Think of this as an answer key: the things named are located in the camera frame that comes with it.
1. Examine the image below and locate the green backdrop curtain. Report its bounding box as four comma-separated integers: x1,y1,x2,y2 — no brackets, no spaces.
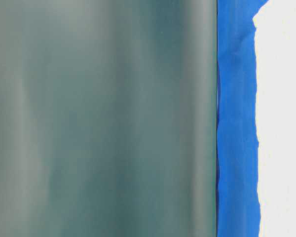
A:
0,0,217,237

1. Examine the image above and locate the blue table cloth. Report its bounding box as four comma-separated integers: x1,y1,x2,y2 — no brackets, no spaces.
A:
216,0,264,237

